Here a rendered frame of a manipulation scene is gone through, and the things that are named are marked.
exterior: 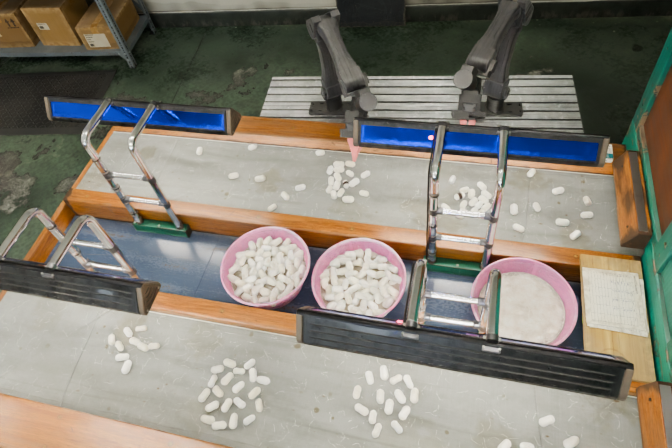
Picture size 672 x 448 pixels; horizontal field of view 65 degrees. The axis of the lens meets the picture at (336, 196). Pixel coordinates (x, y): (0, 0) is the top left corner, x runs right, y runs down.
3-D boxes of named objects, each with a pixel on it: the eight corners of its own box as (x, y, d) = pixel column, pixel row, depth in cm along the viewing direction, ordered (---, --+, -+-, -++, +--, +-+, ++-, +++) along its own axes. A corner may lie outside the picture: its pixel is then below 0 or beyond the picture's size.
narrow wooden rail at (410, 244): (85, 206, 193) (69, 187, 185) (628, 276, 151) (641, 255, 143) (77, 218, 190) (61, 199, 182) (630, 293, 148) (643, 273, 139)
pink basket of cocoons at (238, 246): (245, 238, 173) (238, 221, 166) (324, 248, 167) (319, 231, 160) (216, 312, 158) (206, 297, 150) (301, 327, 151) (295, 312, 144)
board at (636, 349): (579, 255, 145) (580, 253, 144) (639, 263, 141) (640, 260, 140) (584, 373, 126) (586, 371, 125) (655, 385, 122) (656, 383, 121)
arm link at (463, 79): (473, 93, 152) (490, 52, 150) (446, 84, 156) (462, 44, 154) (483, 99, 163) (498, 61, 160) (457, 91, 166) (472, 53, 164)
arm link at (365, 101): (385, 105, 160) (372, 67, 158) (359, 115, 159) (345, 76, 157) (375, 108, 171) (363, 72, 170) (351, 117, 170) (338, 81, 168)
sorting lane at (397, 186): (115, 135, 206) (113, 131, 204) (625, 181, 164) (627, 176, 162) (75, 195, 188) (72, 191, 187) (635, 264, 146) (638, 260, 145)
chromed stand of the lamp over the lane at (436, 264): (430, 219, 169) (433, 116, 135) (495, 226, 165) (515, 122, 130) (422, 270, 158) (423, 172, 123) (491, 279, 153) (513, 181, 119)
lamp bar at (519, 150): (358, 126, 147) (356, 106, 142) (601, 145, 133) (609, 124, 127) (352, 147, 142) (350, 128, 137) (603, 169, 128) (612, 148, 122)
